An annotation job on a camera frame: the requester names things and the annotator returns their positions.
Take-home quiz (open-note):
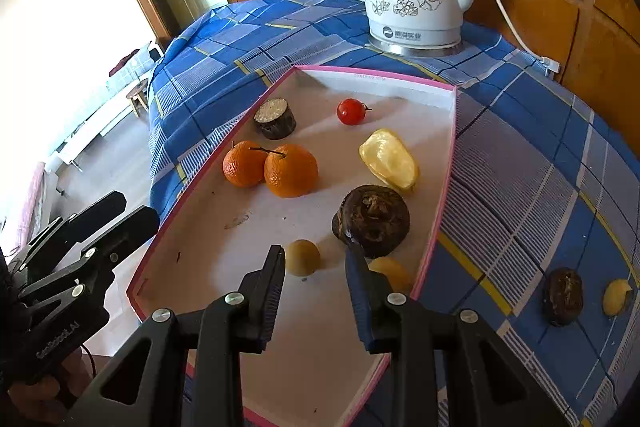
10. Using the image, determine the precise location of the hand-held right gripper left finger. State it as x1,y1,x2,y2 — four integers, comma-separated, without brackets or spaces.
62,244,287,427

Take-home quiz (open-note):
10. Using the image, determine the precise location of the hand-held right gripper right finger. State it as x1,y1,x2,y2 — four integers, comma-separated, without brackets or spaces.
345,243,571,427

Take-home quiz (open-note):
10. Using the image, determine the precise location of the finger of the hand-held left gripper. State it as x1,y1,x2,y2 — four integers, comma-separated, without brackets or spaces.
9,190,127,280
20,205,161,308

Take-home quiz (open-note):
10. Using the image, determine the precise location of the small yellow round fruit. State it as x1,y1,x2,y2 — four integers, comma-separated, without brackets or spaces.
367,256,415,295

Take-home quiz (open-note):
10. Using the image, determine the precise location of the small tan round fruit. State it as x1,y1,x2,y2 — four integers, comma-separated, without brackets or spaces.
285,239,321,278

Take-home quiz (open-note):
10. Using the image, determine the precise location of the pink-edged white box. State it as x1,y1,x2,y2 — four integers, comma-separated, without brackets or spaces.
126,65,458,427

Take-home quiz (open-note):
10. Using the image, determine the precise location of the orange with stem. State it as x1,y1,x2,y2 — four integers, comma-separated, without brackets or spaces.
263,143,319,198
222,140,268,188

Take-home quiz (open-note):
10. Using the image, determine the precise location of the cut taro piece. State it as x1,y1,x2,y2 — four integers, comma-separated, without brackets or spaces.
253,98,297,140
601,278,635,317

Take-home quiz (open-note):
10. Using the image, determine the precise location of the red cherry tomato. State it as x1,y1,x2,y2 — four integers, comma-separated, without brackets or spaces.
336,98,373,126

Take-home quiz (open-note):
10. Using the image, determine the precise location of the person's left hand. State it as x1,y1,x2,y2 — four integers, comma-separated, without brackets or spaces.
7,349,94,427

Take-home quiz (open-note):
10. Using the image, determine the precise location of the small wooden stool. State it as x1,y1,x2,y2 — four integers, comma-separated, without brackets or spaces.
125,79,151,118

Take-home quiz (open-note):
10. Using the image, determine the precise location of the blue plaid bedsheet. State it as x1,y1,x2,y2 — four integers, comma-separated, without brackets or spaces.
147,0,640,427

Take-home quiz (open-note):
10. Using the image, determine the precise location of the silver kettle base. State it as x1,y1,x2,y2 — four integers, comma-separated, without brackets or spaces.
368,29,463,56

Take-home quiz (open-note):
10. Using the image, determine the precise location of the white power cord with plug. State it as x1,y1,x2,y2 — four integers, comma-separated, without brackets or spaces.
422,0,562,78

